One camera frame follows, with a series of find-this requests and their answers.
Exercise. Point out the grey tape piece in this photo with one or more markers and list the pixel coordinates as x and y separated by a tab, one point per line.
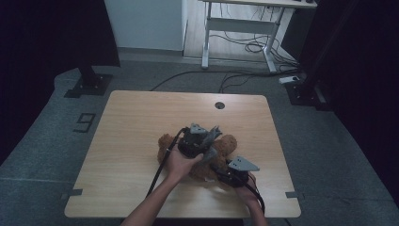
71	193
294	195

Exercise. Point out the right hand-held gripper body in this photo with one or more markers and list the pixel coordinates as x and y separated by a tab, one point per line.
236	177

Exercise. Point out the white desk frame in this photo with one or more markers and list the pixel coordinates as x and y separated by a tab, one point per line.
241	25

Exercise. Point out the brown teddy bear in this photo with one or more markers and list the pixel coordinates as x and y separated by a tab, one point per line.
226	147

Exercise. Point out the black stand with square base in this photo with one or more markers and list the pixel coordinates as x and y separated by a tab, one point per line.
91	84

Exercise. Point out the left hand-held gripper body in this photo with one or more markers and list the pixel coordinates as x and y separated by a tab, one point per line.
191	144

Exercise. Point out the white power strip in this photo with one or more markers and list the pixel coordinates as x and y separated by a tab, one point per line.
289	79

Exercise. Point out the dark curtain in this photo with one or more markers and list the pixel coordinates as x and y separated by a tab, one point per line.
47	47
373	78

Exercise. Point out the black stand with slanted post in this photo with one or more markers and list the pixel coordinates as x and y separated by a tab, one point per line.
302	94

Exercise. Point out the person's right hand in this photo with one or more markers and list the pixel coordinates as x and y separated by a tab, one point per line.
249	193

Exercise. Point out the person's left hand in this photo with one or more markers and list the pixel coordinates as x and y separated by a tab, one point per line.
180	166

